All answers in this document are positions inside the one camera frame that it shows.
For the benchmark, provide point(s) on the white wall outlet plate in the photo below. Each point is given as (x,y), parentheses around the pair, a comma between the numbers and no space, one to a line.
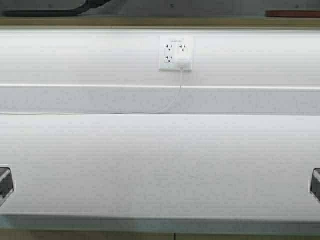
(176,52)

